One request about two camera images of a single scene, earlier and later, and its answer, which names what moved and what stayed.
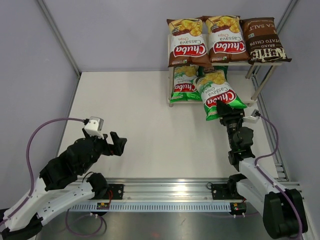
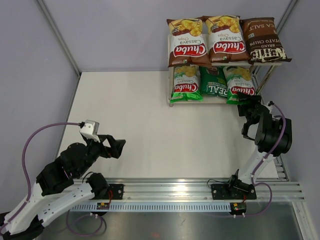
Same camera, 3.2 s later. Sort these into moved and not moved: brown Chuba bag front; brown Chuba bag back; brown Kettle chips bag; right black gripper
Moved: right black gripper
Not moved: brown Chuba bag back; brown Chuba bag front; brown Kettle chips bag
